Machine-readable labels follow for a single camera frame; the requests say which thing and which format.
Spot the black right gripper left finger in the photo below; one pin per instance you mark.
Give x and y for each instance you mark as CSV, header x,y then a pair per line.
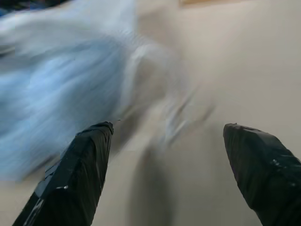
x,y
73,179

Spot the light blue towel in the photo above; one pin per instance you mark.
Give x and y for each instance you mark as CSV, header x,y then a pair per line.
x,y
58,103

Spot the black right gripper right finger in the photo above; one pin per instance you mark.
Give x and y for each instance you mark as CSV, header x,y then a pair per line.
x,y
261,164

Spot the light blue cloth garment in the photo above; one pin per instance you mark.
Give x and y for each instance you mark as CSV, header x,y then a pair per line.
x,y
131,47

